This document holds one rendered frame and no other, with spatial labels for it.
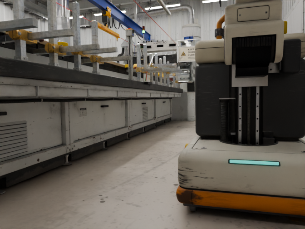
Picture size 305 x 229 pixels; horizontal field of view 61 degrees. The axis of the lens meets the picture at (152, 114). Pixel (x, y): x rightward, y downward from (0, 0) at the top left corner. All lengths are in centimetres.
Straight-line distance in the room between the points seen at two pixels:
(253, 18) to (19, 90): 112
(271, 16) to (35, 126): 148
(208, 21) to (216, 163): 1147
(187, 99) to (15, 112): 437
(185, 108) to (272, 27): 476
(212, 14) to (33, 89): 1138
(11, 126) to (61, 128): 48
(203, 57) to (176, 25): 1120
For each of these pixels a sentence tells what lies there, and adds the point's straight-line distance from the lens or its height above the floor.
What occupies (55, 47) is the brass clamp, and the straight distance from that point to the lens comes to 163.
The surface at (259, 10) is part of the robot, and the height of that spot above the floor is 85.
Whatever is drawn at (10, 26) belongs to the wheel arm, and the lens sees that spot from 119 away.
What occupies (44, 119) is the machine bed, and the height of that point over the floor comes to 38.
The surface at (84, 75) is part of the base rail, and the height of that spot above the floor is 67.
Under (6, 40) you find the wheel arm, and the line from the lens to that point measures 156.
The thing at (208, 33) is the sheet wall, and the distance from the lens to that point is 1228.
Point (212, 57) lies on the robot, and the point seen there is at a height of 72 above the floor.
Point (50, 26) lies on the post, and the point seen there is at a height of 93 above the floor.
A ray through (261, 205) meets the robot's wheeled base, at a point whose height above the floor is 8.
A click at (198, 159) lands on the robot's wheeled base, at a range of 111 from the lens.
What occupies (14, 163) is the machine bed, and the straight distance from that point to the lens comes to 170.
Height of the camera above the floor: 51
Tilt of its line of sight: 4 degrees down
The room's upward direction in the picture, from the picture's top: 1 degrees counter-clockwise
